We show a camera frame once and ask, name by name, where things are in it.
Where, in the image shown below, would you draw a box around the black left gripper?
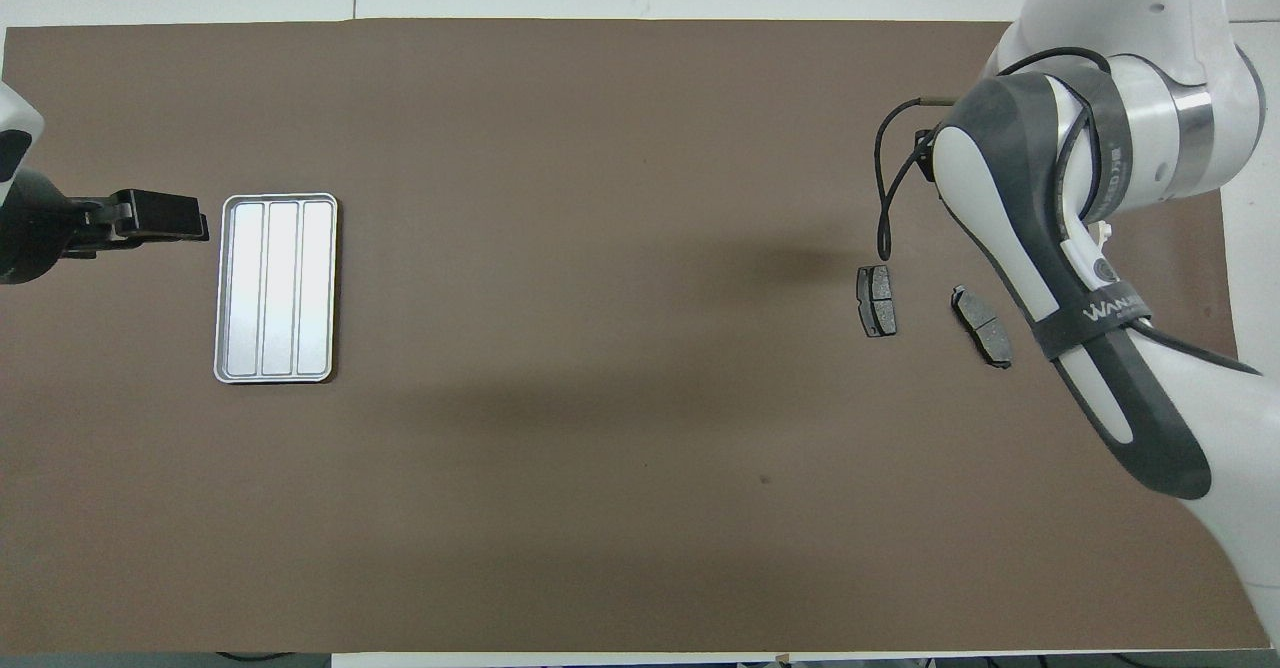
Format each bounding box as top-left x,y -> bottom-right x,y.
0,170 -> 211,285

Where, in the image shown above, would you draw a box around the rectangular dark grey brake pad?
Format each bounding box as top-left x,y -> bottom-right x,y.
856,265 -> 898,338

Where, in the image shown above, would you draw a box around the brown table mat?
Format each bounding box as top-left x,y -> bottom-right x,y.
0,18 -> 1271,654

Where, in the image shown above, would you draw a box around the silver metal tray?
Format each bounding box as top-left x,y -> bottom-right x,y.
213,192 -> 339,385

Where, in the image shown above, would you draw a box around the curved dark grey brake pad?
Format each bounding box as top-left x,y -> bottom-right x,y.
950,286 -> 1014,370

